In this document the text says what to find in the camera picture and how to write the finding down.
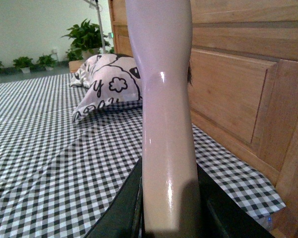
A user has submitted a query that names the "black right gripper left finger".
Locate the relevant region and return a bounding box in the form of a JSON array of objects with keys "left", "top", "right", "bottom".
[{"left": 85, "top": 160, "right": 143, "bottom": 238}]

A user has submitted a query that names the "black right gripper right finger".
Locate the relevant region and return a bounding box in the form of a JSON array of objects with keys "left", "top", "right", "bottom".
[{"left": 197, "top": 166, "right": 272, "bottom": 238}]

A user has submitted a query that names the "wooden headboard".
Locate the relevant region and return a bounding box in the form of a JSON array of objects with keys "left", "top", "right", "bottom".
[{"left": 109, "top": 0, "right": 298, "bottom": 238}]

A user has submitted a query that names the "white metal stand pole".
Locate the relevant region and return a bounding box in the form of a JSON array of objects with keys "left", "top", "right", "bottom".
[{"left": 84, "top": 0, "right": 106, "bottom": 53}]

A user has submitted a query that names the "beige hand brush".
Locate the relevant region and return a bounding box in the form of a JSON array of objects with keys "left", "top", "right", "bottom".
[{"left": 126, "top": 0, "right": 201, "bottom": 238}]

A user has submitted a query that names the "large potted green plant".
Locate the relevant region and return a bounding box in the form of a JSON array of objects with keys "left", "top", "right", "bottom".
[{"left": 62, "top": 19, "right": 110, "bottom": 60}]

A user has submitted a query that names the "white patterned pillow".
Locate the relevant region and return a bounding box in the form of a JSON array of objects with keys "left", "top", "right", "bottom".
[{"left": 70, "top": 54, "right": 142, "bottom": 123}]

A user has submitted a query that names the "black white checkered bedsheet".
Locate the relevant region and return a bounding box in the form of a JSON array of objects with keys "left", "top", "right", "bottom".
[{"left": 0, "top": 73, "right": 287, "bottom": 238}]

